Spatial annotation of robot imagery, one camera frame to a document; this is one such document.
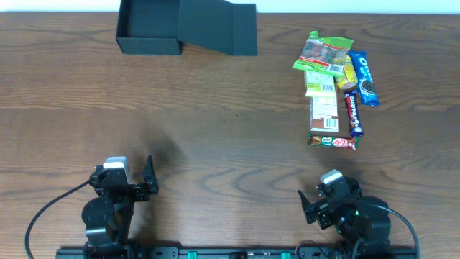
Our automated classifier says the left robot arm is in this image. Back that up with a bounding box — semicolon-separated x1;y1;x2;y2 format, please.
81;155;159;258

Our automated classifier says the light green carton box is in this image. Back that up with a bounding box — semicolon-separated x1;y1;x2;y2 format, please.
304;71;336;97

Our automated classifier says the yellow plastic jar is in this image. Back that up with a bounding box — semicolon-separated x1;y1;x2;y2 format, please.
333;55;358;90

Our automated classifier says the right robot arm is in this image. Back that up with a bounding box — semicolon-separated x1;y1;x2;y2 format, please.
298;175;391;258

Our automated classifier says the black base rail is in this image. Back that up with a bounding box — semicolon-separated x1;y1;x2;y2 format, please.
55;245;420;259

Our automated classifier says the black gift box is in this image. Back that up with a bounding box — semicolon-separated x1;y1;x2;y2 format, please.
116;0;258;56

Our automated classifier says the green red KitKat bar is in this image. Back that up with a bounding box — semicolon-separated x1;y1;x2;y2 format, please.
308;133;359;150

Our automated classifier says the brown and white carton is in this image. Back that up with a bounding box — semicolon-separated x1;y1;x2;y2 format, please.
310;94;339;132

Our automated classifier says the green snack mix bag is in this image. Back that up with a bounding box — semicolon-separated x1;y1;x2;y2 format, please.
293;31;354;77

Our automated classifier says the blue Oreo cookie pack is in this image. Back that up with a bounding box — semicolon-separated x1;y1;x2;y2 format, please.
349;50;380;106

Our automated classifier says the purple Dairy Milk bar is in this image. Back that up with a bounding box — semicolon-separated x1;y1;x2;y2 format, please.
344;90;364;137

